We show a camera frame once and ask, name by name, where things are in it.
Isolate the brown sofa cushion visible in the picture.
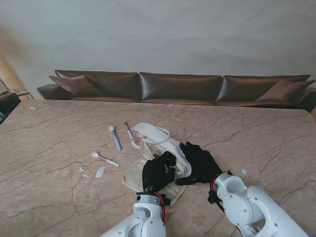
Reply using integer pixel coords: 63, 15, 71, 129
255, 79, 316, 102
48, 75, 102, 97

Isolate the small wooden side table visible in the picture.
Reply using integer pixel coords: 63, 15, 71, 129
14, 90, 34, 100

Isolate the cream white cosmetics bag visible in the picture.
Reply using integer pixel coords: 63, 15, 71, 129
122, 122, 198, 205

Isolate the small white handled brush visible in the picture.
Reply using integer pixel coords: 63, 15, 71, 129
123, 121, 133, 139

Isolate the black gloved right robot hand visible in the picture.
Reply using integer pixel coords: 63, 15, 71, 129
175, 141, 223, 186

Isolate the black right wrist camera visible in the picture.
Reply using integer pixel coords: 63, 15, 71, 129
207, 189, 219, 204

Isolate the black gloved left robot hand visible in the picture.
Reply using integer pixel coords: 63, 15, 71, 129
142, 151, 178, 193

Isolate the blue handled makeup brush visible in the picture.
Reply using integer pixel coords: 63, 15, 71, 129
108, 124, 122, 152

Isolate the red black right arm cable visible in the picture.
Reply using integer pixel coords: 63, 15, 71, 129
209, 177, 226, 213

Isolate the dark armchair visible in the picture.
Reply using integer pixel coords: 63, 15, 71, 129
0, 93, 22, 113

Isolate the brown leather sofa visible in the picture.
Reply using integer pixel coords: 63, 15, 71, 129
37, 70, 316, 113

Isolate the pink bristle white handled brush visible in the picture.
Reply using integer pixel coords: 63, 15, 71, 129
90, 151, 120, 167

